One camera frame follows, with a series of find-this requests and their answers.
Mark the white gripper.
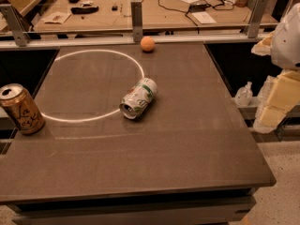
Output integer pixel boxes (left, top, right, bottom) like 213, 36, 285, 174
251, 3, 300, 133

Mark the white green 7up can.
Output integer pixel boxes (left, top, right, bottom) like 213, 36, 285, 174
119, 78, 158, 119

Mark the gold LaCroix can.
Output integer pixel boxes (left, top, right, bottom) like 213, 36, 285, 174
0, 83, 45, 135

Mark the clear small bottle left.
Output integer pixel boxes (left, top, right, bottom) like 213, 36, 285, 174
234, 82, 253, 107

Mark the white paper card right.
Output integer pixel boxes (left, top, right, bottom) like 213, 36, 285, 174
192, 11, 216, 24

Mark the orange ball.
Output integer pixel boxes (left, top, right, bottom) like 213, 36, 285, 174
141, 37, 155, 52

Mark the wooden background desk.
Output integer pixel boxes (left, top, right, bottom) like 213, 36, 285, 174
32, 0, 279, 34

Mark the black device on desk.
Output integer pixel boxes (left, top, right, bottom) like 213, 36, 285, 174
71, 7, 99, 15

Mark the white paper sheet left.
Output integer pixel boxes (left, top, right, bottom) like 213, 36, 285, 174
42, 12, 70, 24

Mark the metal bracket right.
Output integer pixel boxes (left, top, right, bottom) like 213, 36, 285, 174
246, 0, 268, 38

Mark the metal bracket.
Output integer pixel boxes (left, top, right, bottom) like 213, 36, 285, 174
0, 4, 31, 47
131, 0, 143, 42
246, 0, 268, 38

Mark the black cable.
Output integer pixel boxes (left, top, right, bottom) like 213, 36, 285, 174
157, 0, 235, 26

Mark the metal bracket middle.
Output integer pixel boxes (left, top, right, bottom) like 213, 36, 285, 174
131, 0, 143, 42

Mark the metal bracket left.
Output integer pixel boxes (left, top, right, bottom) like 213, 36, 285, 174
0, 4, 31, 47

